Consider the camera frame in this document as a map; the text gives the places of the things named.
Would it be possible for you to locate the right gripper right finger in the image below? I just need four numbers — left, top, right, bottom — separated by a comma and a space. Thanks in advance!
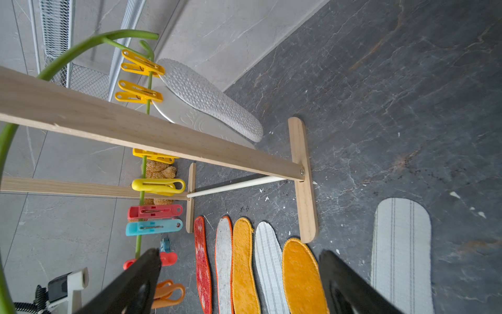
318, 250, 401, 313

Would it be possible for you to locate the yellow clothes peg large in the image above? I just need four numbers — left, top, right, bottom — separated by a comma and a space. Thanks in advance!
132, 178, 186, 196

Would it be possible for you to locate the white striped insole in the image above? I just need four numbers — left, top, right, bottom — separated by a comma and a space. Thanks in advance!
254, 221, 290, 313
371, 198, 434, 313

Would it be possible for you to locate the blue clothes peg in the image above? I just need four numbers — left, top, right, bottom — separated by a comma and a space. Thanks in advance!
125, 218, 183, 236

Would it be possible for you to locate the wooden clothes rack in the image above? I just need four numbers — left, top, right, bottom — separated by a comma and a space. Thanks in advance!
1, 68, 319, 243

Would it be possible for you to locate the red clothes peg lower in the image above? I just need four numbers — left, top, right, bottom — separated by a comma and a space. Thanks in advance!
123, 252, 178, 270

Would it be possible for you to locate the yellow clothes peg middle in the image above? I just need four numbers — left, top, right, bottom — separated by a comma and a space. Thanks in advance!
132, 149, 179, 164

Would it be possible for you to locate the brown teddy bear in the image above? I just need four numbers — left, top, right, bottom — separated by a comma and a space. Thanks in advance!
143, 160, 177, 205

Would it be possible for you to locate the orange fuzzy insole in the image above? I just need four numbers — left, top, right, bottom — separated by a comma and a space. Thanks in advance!
282, 238, 329, 313

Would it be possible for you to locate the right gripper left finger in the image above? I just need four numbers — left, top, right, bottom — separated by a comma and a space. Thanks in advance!
78, 249, 162, 313

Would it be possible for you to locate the red clothes peg upper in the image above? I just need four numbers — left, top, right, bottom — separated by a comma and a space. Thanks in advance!
128, 204, 183, 222

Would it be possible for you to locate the yellow clothes peg top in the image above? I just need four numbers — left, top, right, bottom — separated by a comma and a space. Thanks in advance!
120, 49, 166, 77

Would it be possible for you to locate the white wire mesh basket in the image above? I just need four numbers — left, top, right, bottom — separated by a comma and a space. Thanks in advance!
28, 1, 132, 102

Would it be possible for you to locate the red clothes peg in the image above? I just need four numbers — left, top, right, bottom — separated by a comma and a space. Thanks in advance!
123, 252, 178, 270
128, 204, 183, 222

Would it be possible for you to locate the small blue toy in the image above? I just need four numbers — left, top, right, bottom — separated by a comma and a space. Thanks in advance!
159, 237, 171, 253

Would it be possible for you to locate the green clip hanger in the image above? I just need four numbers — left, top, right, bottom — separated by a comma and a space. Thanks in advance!
1, 30, 159, 313

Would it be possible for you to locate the orange clothes peg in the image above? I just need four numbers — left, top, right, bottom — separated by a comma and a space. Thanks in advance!
151, 280, 186, 310

